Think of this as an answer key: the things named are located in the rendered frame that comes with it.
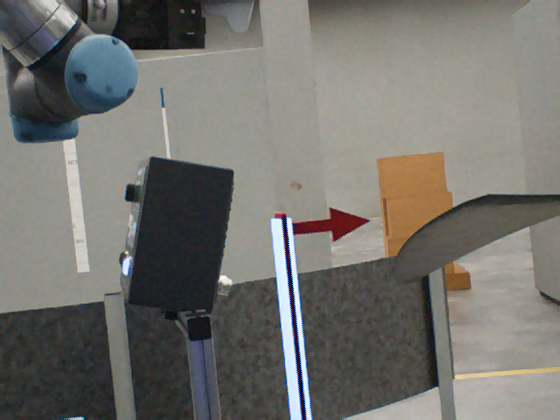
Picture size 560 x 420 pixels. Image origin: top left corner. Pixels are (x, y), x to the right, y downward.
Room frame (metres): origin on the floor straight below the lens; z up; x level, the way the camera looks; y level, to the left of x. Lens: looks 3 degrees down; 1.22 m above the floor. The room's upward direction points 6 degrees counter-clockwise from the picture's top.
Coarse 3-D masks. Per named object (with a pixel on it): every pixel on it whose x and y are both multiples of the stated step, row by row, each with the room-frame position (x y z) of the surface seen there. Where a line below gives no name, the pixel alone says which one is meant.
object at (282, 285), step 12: (276, 228) 0.66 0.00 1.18; (276, 240) 0.66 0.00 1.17; (276, 252) 0.67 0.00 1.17; (276, 264) 0.67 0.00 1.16; (276, 276) 0.68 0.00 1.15; (288, 300) 0.66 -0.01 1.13; (288, 312) 0.66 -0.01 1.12; (288, 324) 0.66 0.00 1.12; (288, 336) 0.66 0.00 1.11; (288, 348) 0.66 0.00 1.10; (288, 360) 0.67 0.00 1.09; (288, 372) 0.67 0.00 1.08; (288, 384) 0.67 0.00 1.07
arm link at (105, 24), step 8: (88, 0) 1.15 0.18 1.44; (96, 0) 1.15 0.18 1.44; (104, 0) 1.16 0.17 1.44; (112, 0) 1.16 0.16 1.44; (88, 8) 1.15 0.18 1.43; (96, 8) 1.15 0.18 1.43; (104, 8) 1.16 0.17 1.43; (112, 8) 1.16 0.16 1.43; (88, 16) 1.15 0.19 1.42; (96, 16) 1.16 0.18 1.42; (104, 16) 1.16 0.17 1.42; (112, 16) 1.17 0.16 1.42; (88, 24) 1.15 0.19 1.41; (96, 24) 1.16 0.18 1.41; (104, 24) 1.17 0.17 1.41; (112, 24) 1.17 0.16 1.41; (96, 32) 1.17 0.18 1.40; (104, 32) 1.18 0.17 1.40; (112, 32) 1.19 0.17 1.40
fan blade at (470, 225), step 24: (456, 216) 0.63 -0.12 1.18; (480, 216) 0.64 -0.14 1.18; (504, 216) 0.66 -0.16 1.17; (528, 216) 0.69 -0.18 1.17; (552, 216) 0.76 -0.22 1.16; (408, 240) 0.68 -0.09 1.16; (432, 240) 0.70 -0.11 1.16; (456, 240) 0.72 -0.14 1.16; (480, 240) 0.76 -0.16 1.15; (408, 264) 0.75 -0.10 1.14; (432, 264) 0.78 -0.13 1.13
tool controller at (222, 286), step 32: (160, 160) 1.22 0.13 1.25; (128, 192) 1.42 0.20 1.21; (160, 192) 1.22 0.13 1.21; (192, 192) 1.23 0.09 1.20; (224, 192) 1.24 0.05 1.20; (160, 224) 1.22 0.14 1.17; (192, 224) 1.23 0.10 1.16; (224, 224) 1.24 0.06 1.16; (160, 256) 1.22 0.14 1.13; (192, 256) 1.23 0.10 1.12; (128, 288) 1.22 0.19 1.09; (160, 288) 1.22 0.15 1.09; (192, 288) 1.23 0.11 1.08; (224, 288) 1.27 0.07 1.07
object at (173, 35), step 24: (120, 0) 1.17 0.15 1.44; (168, 0) 1.21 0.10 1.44; (192, 0) 1.23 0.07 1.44; (120, 24) 1.18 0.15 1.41; (144, 24) 1.22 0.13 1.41; (168, 24) 1.21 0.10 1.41; (192, 24) 1.23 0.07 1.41; (144, 48) 1.23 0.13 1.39; (168, 48) 1.21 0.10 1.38; (192, 48) 1.23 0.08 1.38
